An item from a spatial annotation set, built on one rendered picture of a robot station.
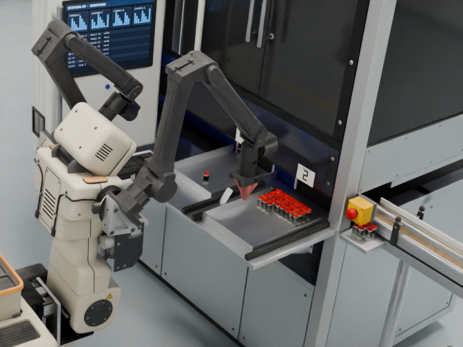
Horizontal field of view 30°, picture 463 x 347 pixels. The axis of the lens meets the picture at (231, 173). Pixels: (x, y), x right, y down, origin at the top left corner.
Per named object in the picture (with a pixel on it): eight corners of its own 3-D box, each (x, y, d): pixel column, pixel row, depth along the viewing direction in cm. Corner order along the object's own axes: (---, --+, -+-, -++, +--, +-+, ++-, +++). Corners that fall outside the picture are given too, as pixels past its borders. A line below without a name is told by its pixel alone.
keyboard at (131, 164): (151, 155, 360) (151, 149, 359) (168, 169, 351) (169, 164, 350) (62, 173, 339) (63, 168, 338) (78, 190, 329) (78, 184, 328)
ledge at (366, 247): (364, 226, 318) (364, 222, 317) (391, 243, 310) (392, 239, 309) (338, 237, 309) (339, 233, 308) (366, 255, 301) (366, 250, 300)
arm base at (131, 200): (104, 192, 252) (124, 212, 244) (124, 173, 253) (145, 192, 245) (118, 208, 258) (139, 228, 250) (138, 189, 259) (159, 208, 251)
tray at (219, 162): (233, 151, 355) (233, 143, 353) (276, 178, 339) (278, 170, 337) (167, 171, 334) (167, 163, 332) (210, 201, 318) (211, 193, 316)
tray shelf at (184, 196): (224, 150, 359) (224, 146, 358) (348, 228, 315) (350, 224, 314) (129, 179, 330) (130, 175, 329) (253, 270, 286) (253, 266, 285)
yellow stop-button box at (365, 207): (358, 211, 308) (362, 193, 304) (373, 220, 303) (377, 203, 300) (344, 217, 303) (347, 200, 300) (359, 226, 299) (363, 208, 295)
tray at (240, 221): (270, 194, 327) (271, 186, 326) (320, 226, 311) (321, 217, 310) (202, 219, 306) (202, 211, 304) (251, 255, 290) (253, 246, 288)
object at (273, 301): (180, 149, 541) (193, 14, 499) (448, 326, 413) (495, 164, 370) (39, 191, 480) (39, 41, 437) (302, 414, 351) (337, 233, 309)
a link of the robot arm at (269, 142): (240, 120, 272) (258, 133, 267) (267, 113, 279) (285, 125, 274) (234, 152, 278) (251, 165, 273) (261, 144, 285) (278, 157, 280)
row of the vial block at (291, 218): (264, 204, 320) (265, 193, 318) (298, 226, 309) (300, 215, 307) (260, 205, 319) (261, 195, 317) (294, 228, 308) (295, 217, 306)
